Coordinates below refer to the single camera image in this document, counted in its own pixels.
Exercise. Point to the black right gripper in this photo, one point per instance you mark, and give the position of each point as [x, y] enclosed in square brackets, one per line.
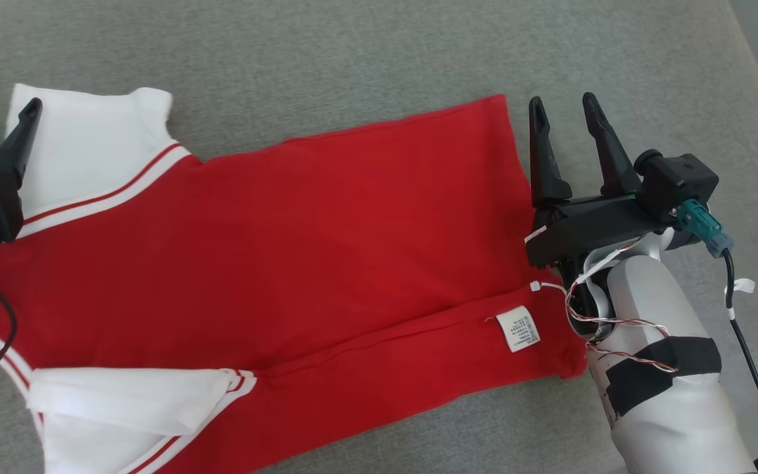
[589, 224]

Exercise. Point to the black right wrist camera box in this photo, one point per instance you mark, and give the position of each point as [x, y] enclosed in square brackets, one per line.
[678, 181]

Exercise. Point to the red jersey shirt white sleeves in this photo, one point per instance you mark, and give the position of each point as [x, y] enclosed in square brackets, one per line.
[287, 250]

